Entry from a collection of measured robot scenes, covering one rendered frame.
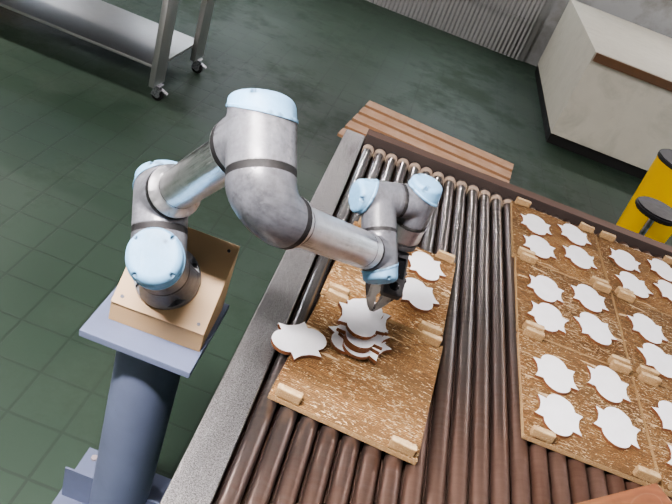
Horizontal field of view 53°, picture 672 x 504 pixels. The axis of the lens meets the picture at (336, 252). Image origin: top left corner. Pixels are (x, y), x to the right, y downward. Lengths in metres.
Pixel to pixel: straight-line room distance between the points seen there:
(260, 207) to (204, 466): 0.56
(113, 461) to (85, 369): 0.79
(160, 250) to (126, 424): 0.62
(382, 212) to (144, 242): 0.48
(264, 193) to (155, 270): 0.42
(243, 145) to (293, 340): 0.67
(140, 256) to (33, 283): 1.69
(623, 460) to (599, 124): 4.95
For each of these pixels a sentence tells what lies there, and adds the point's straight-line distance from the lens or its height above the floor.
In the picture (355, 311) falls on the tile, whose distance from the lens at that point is 1.66.
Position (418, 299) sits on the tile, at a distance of 1.90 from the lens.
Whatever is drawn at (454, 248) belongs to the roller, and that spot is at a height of 0.92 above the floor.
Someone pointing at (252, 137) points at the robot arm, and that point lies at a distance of 1.06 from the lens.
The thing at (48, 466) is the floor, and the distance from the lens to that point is 2.46.
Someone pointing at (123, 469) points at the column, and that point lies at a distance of 2.01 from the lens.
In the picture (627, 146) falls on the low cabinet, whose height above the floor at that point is 0.24.
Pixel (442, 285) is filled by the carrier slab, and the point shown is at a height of 0.94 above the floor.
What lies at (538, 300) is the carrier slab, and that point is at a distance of 2.20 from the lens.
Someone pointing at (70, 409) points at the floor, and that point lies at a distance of 2.60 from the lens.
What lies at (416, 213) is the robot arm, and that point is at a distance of 1.44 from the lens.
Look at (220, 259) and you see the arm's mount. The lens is 1.61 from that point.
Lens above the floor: 2.01
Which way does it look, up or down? 33 degrees down
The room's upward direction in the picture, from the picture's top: 21 degrees clockwise
